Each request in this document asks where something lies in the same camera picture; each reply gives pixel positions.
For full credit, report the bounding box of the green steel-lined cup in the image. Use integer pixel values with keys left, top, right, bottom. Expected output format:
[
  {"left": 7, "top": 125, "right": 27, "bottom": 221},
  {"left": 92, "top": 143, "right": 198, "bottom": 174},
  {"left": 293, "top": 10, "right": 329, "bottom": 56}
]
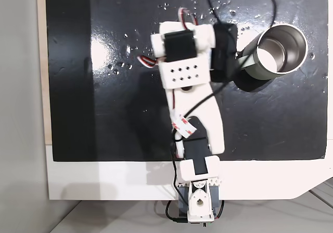
[{"left": 235, "top": 23, "right": 309, "bottom": 81}]

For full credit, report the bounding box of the white red printed tape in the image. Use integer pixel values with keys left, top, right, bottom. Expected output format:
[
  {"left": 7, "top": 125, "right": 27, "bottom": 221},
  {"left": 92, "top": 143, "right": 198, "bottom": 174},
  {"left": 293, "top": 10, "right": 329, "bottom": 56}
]
[{"left": 172, "top": 115, "right": 197, "bottom": 137}]

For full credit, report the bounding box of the black rubber mat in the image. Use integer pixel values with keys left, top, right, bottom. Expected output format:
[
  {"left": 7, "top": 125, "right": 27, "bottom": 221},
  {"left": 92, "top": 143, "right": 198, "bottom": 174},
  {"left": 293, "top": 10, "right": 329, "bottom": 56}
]
[{"left": 45, "top": 0, "right": 328, "bottom": 163}]

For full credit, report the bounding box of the black camera box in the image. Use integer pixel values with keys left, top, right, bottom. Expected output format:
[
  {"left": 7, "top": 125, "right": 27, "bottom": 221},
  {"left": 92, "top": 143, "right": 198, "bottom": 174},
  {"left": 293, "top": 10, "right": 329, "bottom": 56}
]
[{"left": 210, "top": 22, "right": 239, "bottom": 83}]

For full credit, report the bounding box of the black base cable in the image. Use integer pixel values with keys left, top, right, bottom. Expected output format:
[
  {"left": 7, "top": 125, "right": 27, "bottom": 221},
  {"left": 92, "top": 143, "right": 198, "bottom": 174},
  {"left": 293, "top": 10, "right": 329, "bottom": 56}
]
[{"left": 164, "top": 199, "right": 188, "bottom": 223}]

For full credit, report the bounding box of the black camera cable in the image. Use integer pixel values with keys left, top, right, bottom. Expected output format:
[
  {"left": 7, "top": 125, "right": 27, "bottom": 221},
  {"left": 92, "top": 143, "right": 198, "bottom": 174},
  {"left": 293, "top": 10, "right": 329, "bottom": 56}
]
[{"left": 179, "top": 0, "right": 278, "bottom": 118}]

